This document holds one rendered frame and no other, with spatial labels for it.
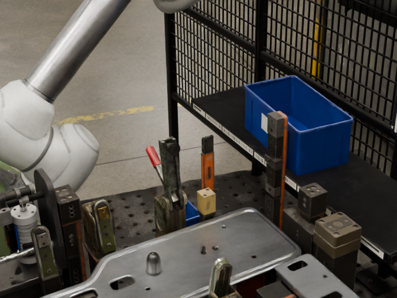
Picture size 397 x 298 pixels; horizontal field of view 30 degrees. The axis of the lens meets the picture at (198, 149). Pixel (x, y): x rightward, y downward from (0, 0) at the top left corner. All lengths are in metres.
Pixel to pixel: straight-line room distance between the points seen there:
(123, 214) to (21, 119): 0.52
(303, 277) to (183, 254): 0.27
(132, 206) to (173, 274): 0.78
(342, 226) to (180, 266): 0.37
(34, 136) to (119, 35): 3.66
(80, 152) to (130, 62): 3.10
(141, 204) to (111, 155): 1.67
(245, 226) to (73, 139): 0.60
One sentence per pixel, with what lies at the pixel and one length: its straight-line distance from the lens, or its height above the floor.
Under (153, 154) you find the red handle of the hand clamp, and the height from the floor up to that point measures 1.14.
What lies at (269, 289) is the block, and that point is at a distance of 1.63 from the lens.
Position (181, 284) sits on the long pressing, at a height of 1.00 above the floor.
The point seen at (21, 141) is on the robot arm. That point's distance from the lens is 2.05.
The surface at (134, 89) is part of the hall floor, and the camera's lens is 4.78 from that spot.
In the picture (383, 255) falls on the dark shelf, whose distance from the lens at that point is 1.70.
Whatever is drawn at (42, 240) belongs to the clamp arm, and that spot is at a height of 1.08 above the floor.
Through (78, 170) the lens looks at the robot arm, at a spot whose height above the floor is 0.94.
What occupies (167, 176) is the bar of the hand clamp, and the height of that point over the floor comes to 1.13.
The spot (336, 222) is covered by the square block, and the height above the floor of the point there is 1.06.
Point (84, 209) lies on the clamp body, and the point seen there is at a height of 1.07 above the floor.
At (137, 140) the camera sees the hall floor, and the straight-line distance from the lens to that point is 4.19.
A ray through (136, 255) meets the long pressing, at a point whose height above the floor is 1.00.
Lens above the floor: 2.04
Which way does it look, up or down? 30 degrees down
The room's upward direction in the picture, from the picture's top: 1 degrees counter-clockwise
